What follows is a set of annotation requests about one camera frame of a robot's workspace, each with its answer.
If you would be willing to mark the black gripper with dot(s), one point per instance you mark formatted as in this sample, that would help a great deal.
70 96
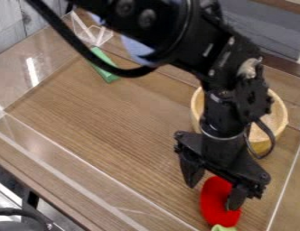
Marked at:
225 157

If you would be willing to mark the red plush strawberry toy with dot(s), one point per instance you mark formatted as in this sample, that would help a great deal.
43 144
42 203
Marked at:
213 198

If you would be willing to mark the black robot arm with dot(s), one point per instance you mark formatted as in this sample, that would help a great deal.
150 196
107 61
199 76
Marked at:
182 33

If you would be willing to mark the wooden bowl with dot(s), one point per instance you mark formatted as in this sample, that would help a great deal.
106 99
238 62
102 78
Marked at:
276 120

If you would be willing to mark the green foam block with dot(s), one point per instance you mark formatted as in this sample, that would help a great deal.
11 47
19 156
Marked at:
109 78

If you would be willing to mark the black table frame bracket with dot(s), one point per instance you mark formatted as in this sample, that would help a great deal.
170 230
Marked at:
30 204

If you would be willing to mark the clear acrylic corner bracket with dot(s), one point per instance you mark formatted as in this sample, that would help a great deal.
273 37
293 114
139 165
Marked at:
95 35

